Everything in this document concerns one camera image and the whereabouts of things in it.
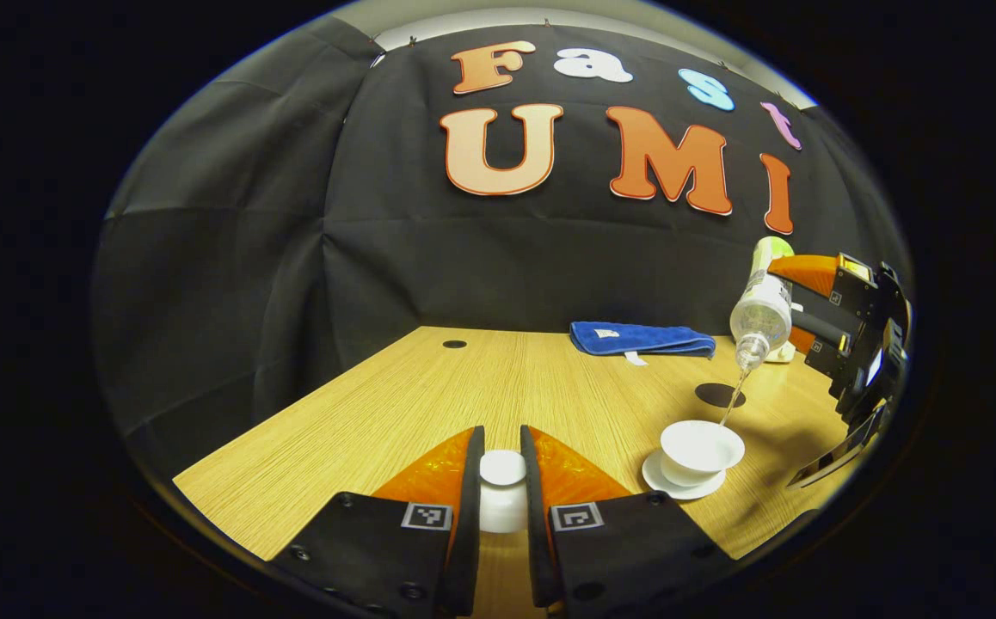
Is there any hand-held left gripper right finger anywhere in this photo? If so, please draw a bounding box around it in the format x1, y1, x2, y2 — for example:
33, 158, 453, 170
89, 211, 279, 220
520, 424, 735, 609

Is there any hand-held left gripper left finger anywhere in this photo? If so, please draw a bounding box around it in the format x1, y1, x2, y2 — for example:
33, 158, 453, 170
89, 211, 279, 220
270, 426, 486, 618

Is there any white teacup lid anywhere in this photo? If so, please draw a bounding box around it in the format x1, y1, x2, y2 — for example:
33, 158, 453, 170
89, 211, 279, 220
478, 449, 529, 535

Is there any clear water bottle green label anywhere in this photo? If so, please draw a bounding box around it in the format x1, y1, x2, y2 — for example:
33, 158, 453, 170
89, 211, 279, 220
729, 236, 796, 373

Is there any dark round coaster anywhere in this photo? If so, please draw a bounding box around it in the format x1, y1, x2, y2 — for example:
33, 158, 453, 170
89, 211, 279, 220
694, 383, 747, 409

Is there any white teacup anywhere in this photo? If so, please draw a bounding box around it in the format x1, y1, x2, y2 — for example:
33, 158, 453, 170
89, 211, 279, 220
660, 420, 746, 488

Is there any white saucer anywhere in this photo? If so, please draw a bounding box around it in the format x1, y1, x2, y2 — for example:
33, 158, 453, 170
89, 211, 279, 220
642, 449, 729, 501

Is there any blue towel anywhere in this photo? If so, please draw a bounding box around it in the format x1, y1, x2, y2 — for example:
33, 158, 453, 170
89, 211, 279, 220
569, 321, 716, 366

